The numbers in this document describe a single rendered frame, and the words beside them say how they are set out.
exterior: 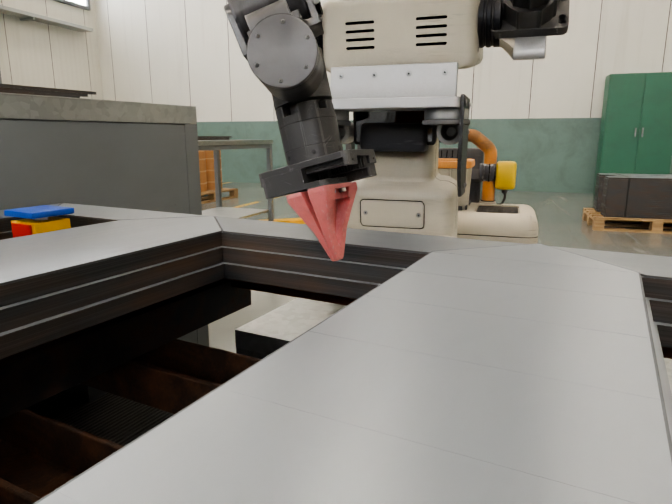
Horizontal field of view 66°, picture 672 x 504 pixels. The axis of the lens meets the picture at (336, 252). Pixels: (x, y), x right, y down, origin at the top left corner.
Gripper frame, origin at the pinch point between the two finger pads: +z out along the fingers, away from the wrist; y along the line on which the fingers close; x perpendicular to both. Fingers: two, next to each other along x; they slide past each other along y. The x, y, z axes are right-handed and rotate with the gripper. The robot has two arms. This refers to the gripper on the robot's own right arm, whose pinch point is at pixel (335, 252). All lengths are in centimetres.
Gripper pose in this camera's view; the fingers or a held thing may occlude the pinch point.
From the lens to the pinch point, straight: 52.1
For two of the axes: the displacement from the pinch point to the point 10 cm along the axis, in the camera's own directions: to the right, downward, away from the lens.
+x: 4.7, -1.7, 8.6
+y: 8.5, -1.5, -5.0
